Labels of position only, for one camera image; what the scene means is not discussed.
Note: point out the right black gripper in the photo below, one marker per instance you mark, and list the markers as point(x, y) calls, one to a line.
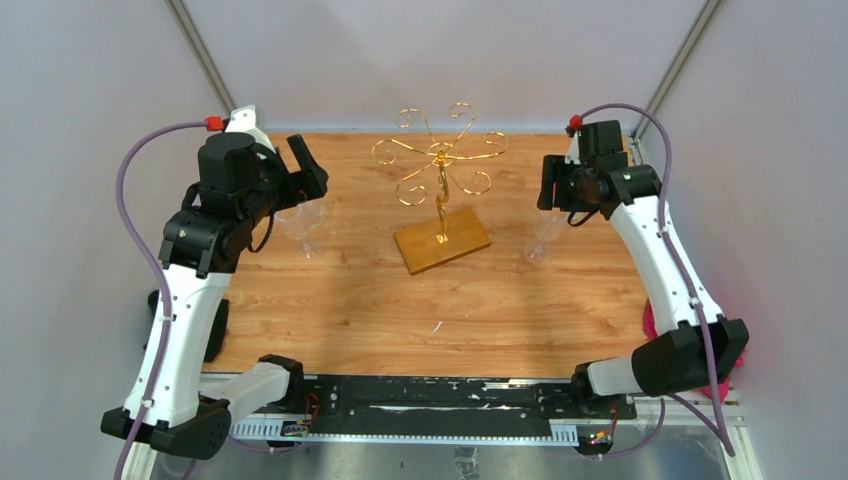
point(554, 171)

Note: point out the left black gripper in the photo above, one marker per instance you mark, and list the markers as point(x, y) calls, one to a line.
point(297, 188)

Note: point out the wine glass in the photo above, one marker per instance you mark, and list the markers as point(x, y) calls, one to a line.
point(295, 227)
point(547, 228)
point(314, 211)

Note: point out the gold wire glass rack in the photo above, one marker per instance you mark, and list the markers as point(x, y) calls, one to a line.
point(440, 155)

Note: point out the wooden rack base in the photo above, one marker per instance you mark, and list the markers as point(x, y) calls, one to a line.
point(430, 244)

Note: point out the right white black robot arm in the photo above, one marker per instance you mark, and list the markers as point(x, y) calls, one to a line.
point(696, 345)

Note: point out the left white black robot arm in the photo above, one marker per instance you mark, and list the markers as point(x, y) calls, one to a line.
point(241, 183)

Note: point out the pink cloth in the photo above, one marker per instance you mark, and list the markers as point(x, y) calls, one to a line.
point(650, 331)

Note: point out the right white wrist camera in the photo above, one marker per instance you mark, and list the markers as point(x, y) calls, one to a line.
point(571, 142)

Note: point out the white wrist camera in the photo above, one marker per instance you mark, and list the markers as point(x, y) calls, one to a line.
point(246, 120)
point(571, 142)

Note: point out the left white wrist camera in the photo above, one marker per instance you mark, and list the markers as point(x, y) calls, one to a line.
point(246, 120)

